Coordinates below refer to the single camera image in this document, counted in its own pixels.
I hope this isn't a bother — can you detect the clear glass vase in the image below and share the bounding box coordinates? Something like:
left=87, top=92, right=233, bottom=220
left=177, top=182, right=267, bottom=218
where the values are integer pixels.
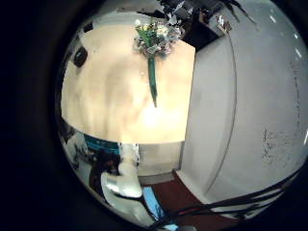
left=72, top=45, right=89, bottom=69

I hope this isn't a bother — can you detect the artificial flower bouquet green stem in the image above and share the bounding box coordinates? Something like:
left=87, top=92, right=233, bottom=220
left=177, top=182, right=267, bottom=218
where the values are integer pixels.
left=133, top=18, right=185, bottom=109

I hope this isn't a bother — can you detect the black cable bundle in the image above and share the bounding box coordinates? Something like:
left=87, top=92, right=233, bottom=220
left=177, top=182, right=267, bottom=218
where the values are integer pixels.
left=147, top=172, right=299, bottom=231

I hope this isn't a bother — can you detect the black equipment box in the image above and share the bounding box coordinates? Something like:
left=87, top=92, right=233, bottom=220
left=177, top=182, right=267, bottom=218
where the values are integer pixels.
left=181, top=9, right=222, bottom=52

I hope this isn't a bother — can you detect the blue strip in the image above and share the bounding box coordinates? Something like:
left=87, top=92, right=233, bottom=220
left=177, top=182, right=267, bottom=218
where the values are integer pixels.
left=84, top=134, right=120, bottom=156

